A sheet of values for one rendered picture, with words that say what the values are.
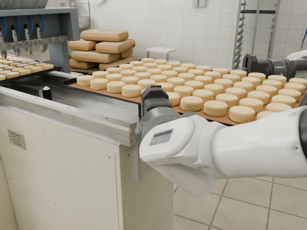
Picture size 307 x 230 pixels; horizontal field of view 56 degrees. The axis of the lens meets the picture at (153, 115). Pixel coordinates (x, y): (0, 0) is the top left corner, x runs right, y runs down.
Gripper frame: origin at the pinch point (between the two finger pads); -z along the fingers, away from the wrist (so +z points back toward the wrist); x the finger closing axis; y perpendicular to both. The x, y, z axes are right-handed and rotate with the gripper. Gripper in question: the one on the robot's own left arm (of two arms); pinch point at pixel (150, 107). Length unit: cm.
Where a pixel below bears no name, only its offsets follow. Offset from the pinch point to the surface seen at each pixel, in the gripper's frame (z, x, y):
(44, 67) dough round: -83, -8, 36
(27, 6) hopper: -88, 19, 41
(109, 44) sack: -392, -44, -8
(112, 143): -14.2, -16.0, 8.7
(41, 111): -38, -14, 31
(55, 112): -32.8, -12.2, 26.3
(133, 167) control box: -15.1, -25.3, 2.6
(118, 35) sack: -404, -32, -23
